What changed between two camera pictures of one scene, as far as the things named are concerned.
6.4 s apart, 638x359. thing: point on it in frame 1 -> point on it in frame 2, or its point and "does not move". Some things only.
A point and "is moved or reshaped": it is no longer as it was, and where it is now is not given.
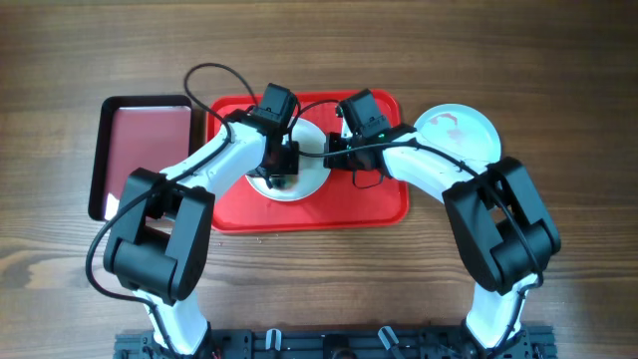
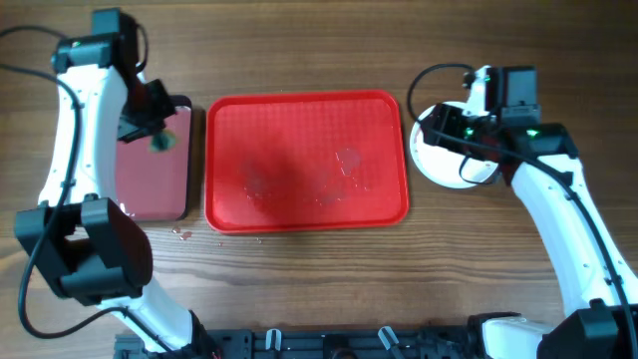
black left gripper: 292,167 -> 170,105
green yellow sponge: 284,182 -> 164,142
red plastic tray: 346,200 does not move
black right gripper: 335,161 -> 446,120
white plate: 312,174 is moved or reshaped
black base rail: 340,345 does not move
